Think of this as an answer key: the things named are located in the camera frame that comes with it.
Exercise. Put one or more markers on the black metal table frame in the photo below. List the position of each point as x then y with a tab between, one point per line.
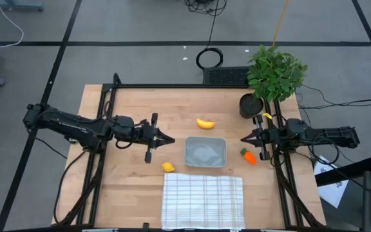
172	86

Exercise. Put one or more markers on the black desk beam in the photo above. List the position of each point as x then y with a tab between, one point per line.
346	172

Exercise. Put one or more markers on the yellow toy banana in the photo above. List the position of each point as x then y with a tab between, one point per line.
205	124

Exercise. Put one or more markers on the green leafy plant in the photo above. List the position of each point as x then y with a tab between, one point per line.
275	74

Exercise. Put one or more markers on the black plant pot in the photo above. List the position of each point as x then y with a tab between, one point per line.
249	108

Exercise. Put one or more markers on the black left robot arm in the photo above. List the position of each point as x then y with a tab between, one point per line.
76	126

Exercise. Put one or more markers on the yellow tag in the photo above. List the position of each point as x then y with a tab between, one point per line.
267	115

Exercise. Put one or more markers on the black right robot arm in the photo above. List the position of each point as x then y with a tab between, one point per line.
320	134

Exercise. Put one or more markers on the white checked dish towel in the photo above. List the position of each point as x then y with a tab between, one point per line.
203	201

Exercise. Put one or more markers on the black vented box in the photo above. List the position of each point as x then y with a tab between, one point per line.
225	76

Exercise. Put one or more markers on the grey cart base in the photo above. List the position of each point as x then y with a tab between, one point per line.
15	4

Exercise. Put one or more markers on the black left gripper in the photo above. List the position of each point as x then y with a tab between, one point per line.
147	133

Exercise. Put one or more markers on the grey plastic container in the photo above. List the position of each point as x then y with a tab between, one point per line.
205	152

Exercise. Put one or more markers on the white paper sheet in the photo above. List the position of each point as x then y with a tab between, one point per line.
332	193

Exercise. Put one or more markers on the yellow toy lemon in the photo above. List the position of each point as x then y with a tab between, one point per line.
168	167

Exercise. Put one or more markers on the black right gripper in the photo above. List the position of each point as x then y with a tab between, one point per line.
269	136

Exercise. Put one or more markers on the orange toy carrot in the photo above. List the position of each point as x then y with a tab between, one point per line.
250	157

